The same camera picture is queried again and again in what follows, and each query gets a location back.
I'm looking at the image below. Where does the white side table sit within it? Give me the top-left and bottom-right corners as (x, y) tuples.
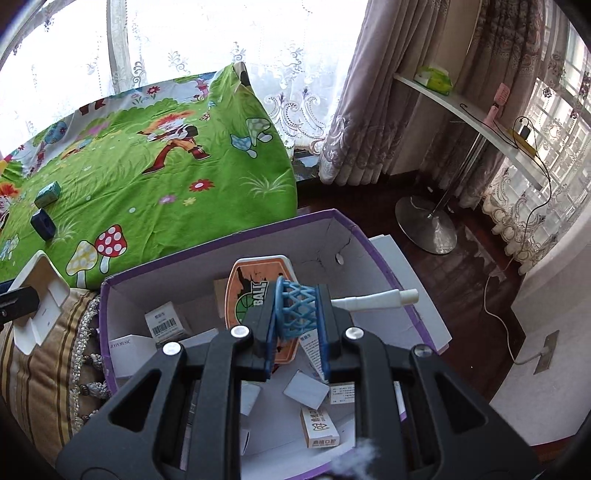
(392, 71), (561, 256)

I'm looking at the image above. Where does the white box with grey lettering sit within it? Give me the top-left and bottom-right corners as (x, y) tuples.
(109, 334), (158, 380)

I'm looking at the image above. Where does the basketball hoop toy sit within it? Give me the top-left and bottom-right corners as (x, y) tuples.
(222, 255), (325, 366)

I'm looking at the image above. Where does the white box with printed text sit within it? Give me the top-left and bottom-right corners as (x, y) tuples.
(295, 334), (334, 385)

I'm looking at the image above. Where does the brown patterned curtain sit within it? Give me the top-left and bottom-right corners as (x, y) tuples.
(318, 0), (548, 210)

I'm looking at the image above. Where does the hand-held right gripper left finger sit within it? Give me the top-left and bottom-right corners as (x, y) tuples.
(55, 302), (279, 480)

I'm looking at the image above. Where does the green small box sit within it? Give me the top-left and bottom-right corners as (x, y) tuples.
(34, 181), (62, 208)

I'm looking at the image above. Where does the yellow flat item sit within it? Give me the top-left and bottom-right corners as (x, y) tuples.
(509, 127), (540, 158)

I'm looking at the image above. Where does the black cable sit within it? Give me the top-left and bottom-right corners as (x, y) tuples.
(512, 115), (556, 224)

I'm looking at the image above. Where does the dark blue small box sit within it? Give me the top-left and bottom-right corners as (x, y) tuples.
(30, 209), (57, 241)

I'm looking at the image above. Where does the small flat grey box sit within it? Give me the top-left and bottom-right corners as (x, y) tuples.
(283, 369), (331, 408)

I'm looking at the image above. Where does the striped sofa cushion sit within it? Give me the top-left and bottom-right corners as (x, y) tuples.
(0, 287), (112, 464)

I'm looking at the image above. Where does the white box with barcode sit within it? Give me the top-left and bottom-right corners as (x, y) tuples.
(144, 301), (193, 345)

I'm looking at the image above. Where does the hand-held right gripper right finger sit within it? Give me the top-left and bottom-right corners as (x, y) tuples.
(316, 284), (543, 480)

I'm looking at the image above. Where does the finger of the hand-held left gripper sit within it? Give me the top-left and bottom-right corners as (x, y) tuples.
(0, 286), (40, 329)

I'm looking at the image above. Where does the small beige box red print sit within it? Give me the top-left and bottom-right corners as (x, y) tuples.
(300, 406), (341, 449)

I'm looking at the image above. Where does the pink comb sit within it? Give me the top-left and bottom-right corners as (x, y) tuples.
(482, 82), (511, 123)

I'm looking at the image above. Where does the metal floor socket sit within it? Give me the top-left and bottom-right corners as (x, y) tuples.
(533, 329), (561, 375)

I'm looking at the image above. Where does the green cartoon printed blanket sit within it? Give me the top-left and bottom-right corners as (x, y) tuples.
(0, 62), (299, 292)

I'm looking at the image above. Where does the beaded lace curtain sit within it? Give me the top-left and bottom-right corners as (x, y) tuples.
(480, 69), (591, 275)

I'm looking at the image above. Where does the green tissue pack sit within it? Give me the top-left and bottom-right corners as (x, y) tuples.
(414, 65), (454, 97)

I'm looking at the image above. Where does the white plastic case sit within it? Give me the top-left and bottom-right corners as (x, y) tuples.
(11, 250), (71, 356)

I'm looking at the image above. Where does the white lace curtain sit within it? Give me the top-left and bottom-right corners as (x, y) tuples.
(0, 0), (372, 155)

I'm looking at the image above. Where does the purple cardboard box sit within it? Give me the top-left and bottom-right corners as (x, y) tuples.
(99, 209), (437, 480)

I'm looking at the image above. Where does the white plastic tube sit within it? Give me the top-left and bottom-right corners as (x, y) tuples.
(331, 289), (419, 315)

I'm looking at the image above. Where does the white cable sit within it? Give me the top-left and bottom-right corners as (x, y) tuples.
(482, 253), (551, 366)

